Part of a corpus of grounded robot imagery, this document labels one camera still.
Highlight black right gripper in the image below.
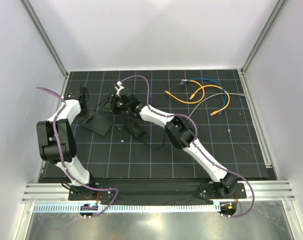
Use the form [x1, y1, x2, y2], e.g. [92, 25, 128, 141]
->
[99, 94, 130, 116]

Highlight black network switch box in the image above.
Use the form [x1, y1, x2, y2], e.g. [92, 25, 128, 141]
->
[79, 112, 114, 137]

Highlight yellow ethernet cable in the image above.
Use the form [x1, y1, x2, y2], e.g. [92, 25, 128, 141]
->
[188, 84, 230, 116]
[164, 78, 205, 104]

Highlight blue ethernet cable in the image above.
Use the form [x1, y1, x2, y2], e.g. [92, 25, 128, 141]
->
[180, 78, 229, 116]

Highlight grey ethernet cable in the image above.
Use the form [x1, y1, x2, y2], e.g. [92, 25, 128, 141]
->
[188, 91, 247, 118]

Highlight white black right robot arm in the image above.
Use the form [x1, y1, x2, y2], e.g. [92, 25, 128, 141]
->
[100, 92, 237, 198]

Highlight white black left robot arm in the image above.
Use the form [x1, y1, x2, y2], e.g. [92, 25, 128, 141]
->
[36, 99, 98, 201]

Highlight black power adapter brick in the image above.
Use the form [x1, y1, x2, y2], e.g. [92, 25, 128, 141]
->
[124, 119, 146, 140]

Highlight black grid cutting mat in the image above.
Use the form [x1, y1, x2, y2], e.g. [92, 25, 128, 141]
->
[65, 69, 275, 180]

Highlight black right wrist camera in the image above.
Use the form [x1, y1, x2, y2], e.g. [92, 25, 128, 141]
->
[114, 81, 136, 102]

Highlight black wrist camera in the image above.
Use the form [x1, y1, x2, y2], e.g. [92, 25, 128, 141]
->
[114, 81, 136, 102]
[66, 84, 89, 102]

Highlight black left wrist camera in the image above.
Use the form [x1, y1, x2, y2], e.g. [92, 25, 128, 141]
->
[66, 84, 89, 102]

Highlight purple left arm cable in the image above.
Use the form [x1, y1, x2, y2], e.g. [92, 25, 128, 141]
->
[35, 86, 119, 218]

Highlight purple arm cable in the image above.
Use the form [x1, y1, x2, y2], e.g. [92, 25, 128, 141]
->
[121, 75, 256, 219]
[35, 86, 119, 218]

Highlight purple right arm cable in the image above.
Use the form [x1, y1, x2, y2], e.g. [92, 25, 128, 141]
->
[121, 75, 256, 219]

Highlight aluminium front frame rail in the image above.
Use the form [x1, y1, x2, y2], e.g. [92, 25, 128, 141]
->
[21, 180, 295, 204]

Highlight left aluminium corner post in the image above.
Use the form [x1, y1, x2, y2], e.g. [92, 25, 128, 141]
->
[19, 0, 69, 78]

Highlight aluminium corner post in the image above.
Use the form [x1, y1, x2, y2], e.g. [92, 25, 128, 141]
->
[240, 0, 288, 75]
[19, 0, 69, 78]

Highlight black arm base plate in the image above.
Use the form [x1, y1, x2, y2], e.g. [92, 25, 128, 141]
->
[67, 181, 247, 201]

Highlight white slotted cable duct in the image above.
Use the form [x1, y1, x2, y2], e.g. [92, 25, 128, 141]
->
[33, 202, 221, 215]

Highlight right aluminium corner post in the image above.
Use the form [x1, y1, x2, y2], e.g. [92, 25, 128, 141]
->
[240, 0, 288, 75]

